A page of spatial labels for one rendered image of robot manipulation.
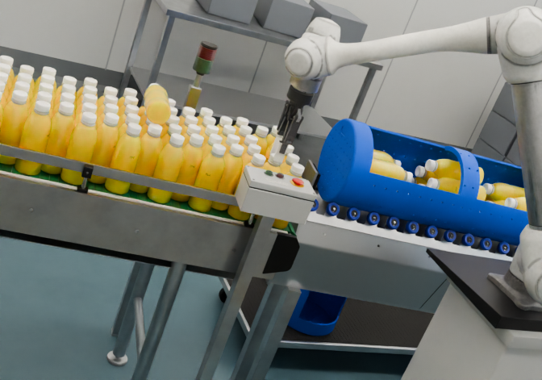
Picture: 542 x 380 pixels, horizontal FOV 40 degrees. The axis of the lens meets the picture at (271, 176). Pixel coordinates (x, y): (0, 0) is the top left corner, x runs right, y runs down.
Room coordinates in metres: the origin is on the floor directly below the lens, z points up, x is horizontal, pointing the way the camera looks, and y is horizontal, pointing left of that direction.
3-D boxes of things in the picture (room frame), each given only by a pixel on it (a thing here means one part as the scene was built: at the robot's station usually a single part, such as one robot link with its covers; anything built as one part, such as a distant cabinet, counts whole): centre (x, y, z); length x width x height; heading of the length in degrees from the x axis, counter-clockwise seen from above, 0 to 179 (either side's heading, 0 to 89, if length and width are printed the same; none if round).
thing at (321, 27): (2.12, 0.01, 1.47); 0.13 x 0.11 x 0.16; 172
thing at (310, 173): (2.32, -0.12, 0.99); 0.10 x 0.02 x 0.12; 20
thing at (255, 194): (1.97, -0.03, 1.05); 0.20 x 0.10 x 0.10; 110
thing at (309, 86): (2.13, 0.01, 1.36); 0.09 x 0.09 x 0.06
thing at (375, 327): (3.19, -0.70, 0.08); 1.50 x 0.52 x 0.15; 119
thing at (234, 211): (2.08, 0.05, 0.99); 0.07 x 0.07 x 0.19
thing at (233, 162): (2.09, 0.12, 0.99); 0.07 x 0.07 x 0.19
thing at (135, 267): (2.52, 0.36, 0.55); 0.04 x 0.04 x 1.10; 20
